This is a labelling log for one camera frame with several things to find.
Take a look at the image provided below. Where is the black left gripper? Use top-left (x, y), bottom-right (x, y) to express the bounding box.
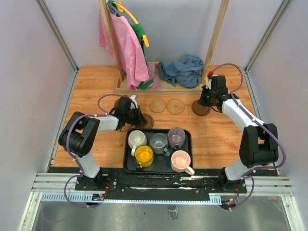
top-left (125, 105), bottom-right (147, 126)

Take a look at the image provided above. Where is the brown wooden coaster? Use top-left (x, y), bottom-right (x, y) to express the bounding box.
top-left (114, 99), bottom-right (119, 108)
top-left (135, 114), bottom-right (154, 128)
top-left (192, 100), bottom-right (211, 116)

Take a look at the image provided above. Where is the woven rattan coaster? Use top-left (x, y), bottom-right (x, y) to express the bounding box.
top-left (166, 99), bottom-right (185, 115)
top-left (149, 99), bottom-right (166, 113)

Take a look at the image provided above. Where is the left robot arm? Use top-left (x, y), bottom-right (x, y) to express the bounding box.
top-left (58, 95), bottom-right (146, 191)

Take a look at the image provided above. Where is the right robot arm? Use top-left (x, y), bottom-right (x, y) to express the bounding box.
top-left (198, 76), bottom-right (279, 193)

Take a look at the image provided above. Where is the white speckled mug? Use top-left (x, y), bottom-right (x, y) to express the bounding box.
top-left (128, 130), bottom-right (147, 156)

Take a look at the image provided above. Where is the grey mug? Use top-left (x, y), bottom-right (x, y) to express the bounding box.
top-left (149, 133), bottom-right (170, 157)

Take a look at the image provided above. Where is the black plastic tray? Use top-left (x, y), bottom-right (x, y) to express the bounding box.
top-left (123, 128), bottom-right (186, 175)

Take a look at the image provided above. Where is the blue crumpled cloth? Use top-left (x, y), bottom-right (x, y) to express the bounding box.
top-left (158, 54), bottom-right (204, 89)

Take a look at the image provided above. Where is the yellow mug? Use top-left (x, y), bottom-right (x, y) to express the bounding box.
top-left (135, 145), bottom-right (154, 169)

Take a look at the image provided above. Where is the purple glass mug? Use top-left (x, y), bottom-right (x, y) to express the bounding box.
top-left (168, 127), bottom-right (186, 150)

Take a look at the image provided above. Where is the wooden clothes rack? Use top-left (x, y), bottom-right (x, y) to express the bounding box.
top-left (99, 0), bottom-right (229, 96)

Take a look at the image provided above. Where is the pink mug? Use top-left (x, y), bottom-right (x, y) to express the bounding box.
top-left (171, 150), bottom-right (195, 175)

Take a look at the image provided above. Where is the pink shirt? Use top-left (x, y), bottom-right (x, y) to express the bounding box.
top-left (99, 8), bottom-right (162, 91)

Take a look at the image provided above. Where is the green garment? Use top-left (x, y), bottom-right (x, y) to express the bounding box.
top-left (107, 0), bottom-right (154, 90)

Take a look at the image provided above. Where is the yellow clothes hanger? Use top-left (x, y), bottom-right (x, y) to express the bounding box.
top-left (114, 1), bottom-right (150, 48)

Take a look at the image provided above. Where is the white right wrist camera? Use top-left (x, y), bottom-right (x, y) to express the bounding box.
top-left (206, 75), bottom-right (213, 90)

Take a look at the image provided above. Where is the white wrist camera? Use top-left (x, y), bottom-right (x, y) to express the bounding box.
top-left (206, 75), bottom-right (213, 90)
top-left (129, 94), bottom-right (139, 109)

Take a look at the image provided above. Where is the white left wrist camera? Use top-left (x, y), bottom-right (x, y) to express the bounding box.
top-left (129, 94), bottom-right (139, 109)

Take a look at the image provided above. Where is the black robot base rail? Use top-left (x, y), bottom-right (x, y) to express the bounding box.
top-left (40, 167), bottom-right (247, 202)

